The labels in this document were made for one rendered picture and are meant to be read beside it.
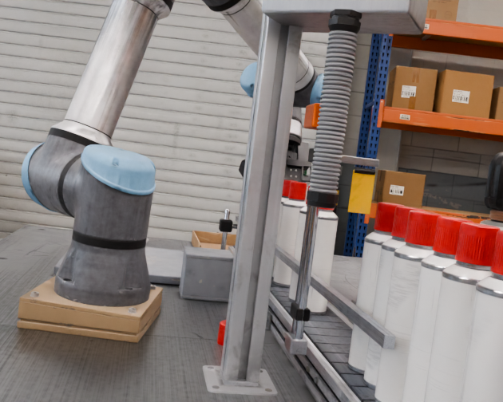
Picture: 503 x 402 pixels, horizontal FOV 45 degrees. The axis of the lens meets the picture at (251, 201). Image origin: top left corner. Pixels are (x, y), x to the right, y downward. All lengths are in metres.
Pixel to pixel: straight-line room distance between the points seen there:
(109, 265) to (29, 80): 4.68
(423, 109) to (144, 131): 2.28
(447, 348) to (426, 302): 0.06
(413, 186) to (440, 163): 0.87
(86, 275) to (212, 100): 4.30
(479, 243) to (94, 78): 0.74
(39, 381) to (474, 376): 0.49
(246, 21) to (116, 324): 0.58
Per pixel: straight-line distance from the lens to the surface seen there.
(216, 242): 1.98
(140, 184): 0.95
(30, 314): 0.97
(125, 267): 0.96
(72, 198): 0.99
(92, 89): 1.09
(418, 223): 0.64
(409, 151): 5.39
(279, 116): 0.76
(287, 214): 1.18
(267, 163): 0.76
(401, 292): 0.64
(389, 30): 0.75
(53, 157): 1.06
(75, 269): 0.96
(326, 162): 0.65
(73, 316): 0.95
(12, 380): 0.79
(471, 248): 0.55
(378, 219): 0.74
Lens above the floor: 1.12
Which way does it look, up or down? 4 degrees down
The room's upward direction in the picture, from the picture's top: 7 degrees clockwise
